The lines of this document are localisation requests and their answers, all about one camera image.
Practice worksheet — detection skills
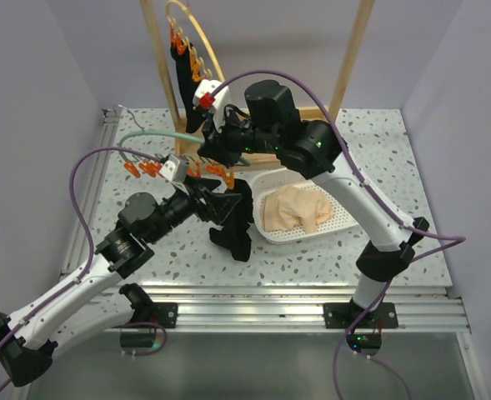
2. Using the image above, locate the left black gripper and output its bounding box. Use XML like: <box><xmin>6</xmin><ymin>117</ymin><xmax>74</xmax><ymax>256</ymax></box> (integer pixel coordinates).
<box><xmin>147</xmin><ymin>173</ymin><xmax>241</xmax><ymax>243</ymax></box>

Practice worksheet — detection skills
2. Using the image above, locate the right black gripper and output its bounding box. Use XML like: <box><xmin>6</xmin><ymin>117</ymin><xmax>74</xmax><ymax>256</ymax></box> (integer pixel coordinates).
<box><xmin>198</xmin><ymin>103</ymin><xmax>281</xmax><ymax>167</ymax></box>

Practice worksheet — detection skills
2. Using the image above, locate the black underwear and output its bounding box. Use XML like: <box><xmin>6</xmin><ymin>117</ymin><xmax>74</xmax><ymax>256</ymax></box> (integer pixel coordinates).
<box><xmin>209</xmin><ymin>178</ymin><xmax>254</xmax><ymax>263</ymax></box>

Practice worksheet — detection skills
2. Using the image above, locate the green clip hanger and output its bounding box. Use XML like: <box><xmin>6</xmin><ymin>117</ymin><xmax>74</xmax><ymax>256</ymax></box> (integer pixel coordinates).
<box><xmin>117</xmin><ymin>105</ymin><xmax>235</xmax><ymax>187</ymax></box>

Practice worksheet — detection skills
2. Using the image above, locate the beige underwear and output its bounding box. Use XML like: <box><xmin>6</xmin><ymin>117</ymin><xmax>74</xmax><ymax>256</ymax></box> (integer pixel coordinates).
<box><xmin>263</xmin><ymin>185</ymin><xmax>334</xmax><ymax>234</ymax></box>

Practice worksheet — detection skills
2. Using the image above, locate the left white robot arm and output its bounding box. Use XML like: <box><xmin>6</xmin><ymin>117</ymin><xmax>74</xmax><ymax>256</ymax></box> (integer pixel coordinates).
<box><xmin>0</xmin><ymin>177</ymin><xmax>242</xmax><ymax>388</ymax></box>

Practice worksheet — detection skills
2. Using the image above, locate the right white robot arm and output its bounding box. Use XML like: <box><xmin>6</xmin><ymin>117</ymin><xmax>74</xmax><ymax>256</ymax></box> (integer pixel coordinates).
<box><xmin>193</xmin><ymin>79</ymin><xmax>429</xmax><ymax>328</ymax></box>

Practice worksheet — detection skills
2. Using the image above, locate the black sock on yellow hanger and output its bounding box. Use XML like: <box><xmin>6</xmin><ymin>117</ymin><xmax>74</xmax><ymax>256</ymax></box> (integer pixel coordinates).
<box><xmin>170</xmin><ymin>43</ymin><xmax>205</xmax><ymax>134</ymax></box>

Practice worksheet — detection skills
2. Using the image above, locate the yellow clip hanger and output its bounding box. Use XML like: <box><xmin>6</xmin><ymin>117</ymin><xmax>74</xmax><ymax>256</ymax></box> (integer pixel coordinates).
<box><xmin>165</xmin><ymin>0</ymin><xmax>225</xmax><ymax>83</ymax></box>

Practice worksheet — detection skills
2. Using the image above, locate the white perforated plastic basket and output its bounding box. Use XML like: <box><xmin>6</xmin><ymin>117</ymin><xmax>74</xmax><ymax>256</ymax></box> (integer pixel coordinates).
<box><xmin>250</xmin><ymin>168</ymin><xmax>358</xmax><ymax>244</ymax></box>

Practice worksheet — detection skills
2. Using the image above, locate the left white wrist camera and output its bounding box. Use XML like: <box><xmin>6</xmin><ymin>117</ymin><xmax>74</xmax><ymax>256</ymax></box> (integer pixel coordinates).
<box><xmin>158</xmin><ymin>154</ymin><xmax>189</xmax><ymax>185</ymax></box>

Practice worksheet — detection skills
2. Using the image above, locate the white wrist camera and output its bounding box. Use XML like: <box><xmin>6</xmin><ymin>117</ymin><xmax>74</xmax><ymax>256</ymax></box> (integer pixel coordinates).
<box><xmin>193</xmin><ymin>79</ymin><xmax>231</xmax><ymax>132</ymax></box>
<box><xmin>158</xmin><ymin>154</ymin><xmax>189</xmax><ymax>185</ymax></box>

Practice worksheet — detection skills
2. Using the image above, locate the wooden drying rack frame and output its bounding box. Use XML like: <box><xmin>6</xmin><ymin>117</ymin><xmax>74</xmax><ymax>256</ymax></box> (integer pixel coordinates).
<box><xmin>139</xmin><ymin>0</ymin><xmax>375</xmax><ymax>176</ymax></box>

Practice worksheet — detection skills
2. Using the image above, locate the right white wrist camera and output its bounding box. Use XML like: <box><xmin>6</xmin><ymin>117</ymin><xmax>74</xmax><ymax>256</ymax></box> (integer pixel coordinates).
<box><xmin>193</xmin><ymin>79</ymin><xmax>231</xmax><ymax>132</ymax></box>

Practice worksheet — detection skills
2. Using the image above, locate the aluminium rail frame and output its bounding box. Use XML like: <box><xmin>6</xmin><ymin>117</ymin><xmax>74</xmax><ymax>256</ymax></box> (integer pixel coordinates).
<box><xmin>9</xmin><ymin>108</ymin><xmax>491</xmax><ymax>400</ymax></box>

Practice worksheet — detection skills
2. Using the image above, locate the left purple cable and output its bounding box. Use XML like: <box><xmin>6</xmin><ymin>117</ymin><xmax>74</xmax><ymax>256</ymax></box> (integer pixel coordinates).
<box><xmin>0</xmin><ymin>147</ymin><xmax>175</xmax><ymax>400</ymax></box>

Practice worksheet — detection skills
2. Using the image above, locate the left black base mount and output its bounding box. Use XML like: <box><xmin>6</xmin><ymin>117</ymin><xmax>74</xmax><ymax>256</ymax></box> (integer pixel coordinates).
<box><xmin>119</xmin><ymin>302</ymin><xmax>178</xmax><ymax>358</ymax></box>

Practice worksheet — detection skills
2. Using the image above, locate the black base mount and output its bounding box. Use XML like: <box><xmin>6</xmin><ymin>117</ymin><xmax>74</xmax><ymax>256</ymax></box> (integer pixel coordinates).
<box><xmin>119</xmin><ymin>302</ymin><xmax>178</xmax><ymax>358</ymax></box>
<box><xmin>323</xmin><ymin>302</ymin><xmax>399</xmax><ymax>356</ymax></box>

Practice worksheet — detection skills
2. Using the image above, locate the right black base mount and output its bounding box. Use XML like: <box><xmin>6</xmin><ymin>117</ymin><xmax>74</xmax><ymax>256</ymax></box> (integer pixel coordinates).
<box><xmin>323</xmin><ymin>302</ymin><xmax>399</xmax><ymax>356</ymax></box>

